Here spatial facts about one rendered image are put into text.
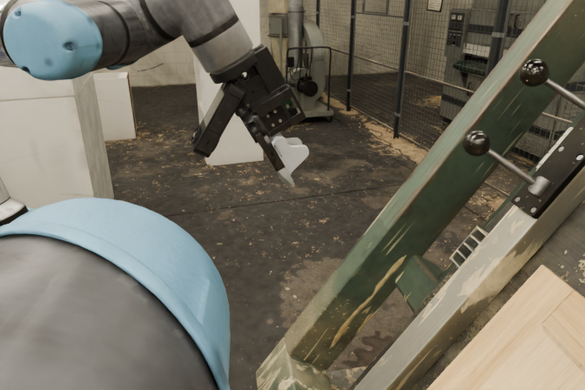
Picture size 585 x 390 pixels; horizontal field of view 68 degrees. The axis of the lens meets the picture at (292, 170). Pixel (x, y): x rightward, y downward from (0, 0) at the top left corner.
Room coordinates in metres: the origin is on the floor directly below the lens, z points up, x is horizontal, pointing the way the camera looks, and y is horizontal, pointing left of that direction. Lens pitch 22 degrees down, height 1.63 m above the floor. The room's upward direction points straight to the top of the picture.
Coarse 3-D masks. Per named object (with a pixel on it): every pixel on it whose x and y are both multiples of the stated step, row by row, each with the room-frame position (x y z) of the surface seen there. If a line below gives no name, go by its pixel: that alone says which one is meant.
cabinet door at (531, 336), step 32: (544, 288) 0.47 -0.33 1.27; (512, 320) 0.46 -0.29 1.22; (544, 320) 0.43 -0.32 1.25; (576, 320) 0.41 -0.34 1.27; (480, 352) 0.46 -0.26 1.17; (512, 352) 0.43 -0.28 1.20; (544, 352) 0.41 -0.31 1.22; (576, 352) 0.38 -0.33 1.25; (448, 384) 0.45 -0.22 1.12; (480, 384) 0.42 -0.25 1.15; (512, 384) 0.40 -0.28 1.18; (544, 384) 0.38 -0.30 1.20; (576, 384) 0.36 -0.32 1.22
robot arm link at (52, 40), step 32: (0, 0) 0.47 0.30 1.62; (32, 0) 0.47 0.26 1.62; (64, 0) 0.49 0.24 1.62; (96, 0) 0.53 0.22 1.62; (0, 32) 0.45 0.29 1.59; (32, 32) 0.43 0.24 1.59; (64, 32) 0.43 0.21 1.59; (96, 32) 0.46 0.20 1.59; (128, 32) 0.53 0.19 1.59; (0, 64) 0.48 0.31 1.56; (32, 64) 0.43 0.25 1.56; (64, 64) 0.43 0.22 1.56; (96, 64) 0.47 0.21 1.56
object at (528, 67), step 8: (528, 64) 0.60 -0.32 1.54; (536, 64) 0.59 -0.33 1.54; (544, 64) 0.59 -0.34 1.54; (520, 72) 0.61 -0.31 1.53; (528, 72) 0.59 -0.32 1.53; (536, 72) 0.59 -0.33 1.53; (544, 72) 0.59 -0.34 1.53; (520, 80) 0.61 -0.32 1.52; (528, 80) 0.59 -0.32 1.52; (536, 80) 0.59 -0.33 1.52; (544, 80) 0.59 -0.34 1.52; (552, 80) 0.59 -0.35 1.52; (552, 88) 0.59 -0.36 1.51; (560, 88) 0.59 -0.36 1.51; (568, 96) 0.58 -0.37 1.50; (576, 96) 0.58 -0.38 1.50; (576, 104) 0.58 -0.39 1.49; (584, 104) 0.57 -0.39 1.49
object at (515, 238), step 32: (576, 192) 0.54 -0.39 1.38; (512, 224) 0.55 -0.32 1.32; (544, 224) 0.53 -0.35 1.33; (480, 256) 0.55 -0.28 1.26; (512, 256) 0.52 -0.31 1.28; (448, 288) 0.55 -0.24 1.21; (480, 288) 0.52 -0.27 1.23; (416, 320) 0.55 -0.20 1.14; (448, 320) 0.51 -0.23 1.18; (416, 352) 0.51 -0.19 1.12; (384, 384) 0.50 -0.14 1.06
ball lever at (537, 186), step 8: (472, 136) 0.59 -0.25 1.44; (480, 136) 0.58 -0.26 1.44; (488, 136) 0.59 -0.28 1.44; (464, 144) 0.59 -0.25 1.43; (472, 144) 0.58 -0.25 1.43; (480, 144) 0.58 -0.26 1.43; (488, 144) 0.58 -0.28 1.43; (472, 152) 0.58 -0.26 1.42; (480, 152) 0.58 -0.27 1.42; (488, 152) 0.58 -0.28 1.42; (496, 152) 0.58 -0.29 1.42; (496, 160) 0.58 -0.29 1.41; (504, 160) 0.57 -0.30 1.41; (512, 168) 0.57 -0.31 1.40; (520, 176) 0.56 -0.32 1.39; (528, 176) 0.56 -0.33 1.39; (536, 184) 0.55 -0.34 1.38; (544, 184) 0.55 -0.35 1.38; (536, 192) 0.55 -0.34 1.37
